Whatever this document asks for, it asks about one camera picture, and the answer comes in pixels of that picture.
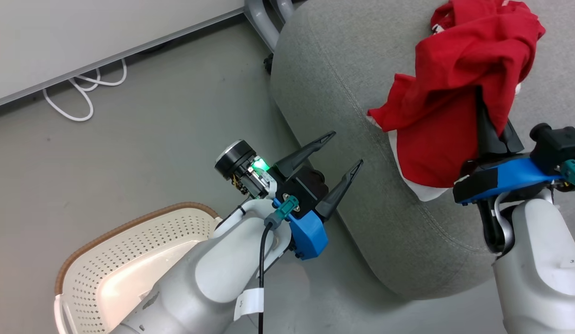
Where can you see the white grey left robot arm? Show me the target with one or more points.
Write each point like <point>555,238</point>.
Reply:
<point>213,278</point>

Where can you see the black caster wheel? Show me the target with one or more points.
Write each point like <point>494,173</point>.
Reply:
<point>268,64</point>

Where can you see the right wrist camera blue mount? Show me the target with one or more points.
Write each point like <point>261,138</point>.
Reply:
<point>510,178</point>

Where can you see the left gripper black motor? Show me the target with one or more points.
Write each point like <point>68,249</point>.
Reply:
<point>306,185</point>

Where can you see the red garment with white lining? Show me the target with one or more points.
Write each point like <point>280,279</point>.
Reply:
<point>454,69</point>

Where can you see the grey metal tube leg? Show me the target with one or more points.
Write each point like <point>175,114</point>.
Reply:
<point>284,3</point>
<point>262,23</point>

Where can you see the left wrist camera blue mount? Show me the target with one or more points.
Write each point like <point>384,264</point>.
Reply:
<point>308,236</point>

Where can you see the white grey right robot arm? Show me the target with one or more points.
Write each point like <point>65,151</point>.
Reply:
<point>538,278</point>

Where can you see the wrist camera blue mount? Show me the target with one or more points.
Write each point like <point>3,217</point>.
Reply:
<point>510,178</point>
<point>308,236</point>

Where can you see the white basket with brown rim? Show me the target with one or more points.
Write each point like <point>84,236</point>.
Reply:
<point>106,260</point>

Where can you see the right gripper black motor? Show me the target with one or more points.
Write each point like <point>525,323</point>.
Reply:
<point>556,148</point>

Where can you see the grey fabric sofa seat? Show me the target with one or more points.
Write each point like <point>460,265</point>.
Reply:
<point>408,241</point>

